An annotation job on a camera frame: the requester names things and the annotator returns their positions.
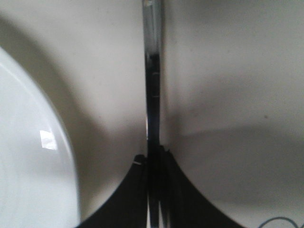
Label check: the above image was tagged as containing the white round plate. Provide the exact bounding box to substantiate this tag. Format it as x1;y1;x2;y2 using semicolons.
0;50;80;228

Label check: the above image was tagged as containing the silver metal fork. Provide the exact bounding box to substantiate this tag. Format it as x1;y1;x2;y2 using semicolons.
142;0;162;228

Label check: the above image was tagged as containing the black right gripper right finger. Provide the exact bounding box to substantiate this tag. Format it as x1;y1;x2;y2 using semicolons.
159;146;242;228

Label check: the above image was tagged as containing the cream rabbit serving tray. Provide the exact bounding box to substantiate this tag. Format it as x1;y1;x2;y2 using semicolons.
0;0;304;228

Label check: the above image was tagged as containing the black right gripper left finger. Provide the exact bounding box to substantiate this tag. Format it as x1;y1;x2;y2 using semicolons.
78;154;148;228

